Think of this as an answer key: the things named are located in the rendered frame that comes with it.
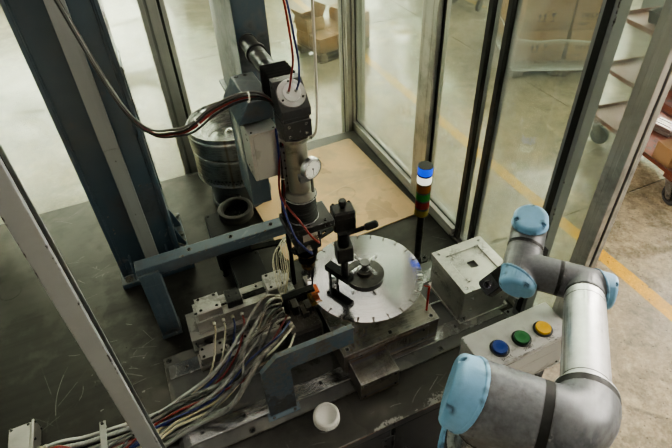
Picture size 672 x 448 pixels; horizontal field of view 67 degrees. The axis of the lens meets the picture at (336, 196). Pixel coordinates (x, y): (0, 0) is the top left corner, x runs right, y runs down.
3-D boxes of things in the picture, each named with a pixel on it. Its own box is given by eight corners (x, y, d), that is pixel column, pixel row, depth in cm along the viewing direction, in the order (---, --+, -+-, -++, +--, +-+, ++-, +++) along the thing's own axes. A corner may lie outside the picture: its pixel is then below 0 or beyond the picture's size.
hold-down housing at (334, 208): (352, 250, 135) (350, 192, 122) (357, 263, 132) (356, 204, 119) (331, 254, 134) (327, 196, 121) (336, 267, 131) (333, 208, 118)
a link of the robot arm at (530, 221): (507, 228, 108) (515, 197, 112) (505, 255, 116) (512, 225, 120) (547, 236, 104) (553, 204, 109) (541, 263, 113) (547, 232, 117)
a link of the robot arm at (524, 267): (556, 292, 99) (564, 246, 105) (498, 276, 103) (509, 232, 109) (548, 309, 106) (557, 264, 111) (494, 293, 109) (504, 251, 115)
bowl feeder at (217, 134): (266, 165, 223) (255, 91, 200) (290, 206, 201) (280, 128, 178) (197, 184, 214) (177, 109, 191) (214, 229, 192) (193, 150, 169)
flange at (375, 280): (355, 256, 150) (355, 250, 149) (390, 268, 146) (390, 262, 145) (338, 281, 143) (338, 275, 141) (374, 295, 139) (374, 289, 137)
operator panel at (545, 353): (534, 333, 151) (545, 301, 141) (560, 363, 143) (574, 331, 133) (454, 369, 143) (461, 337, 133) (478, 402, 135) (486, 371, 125)
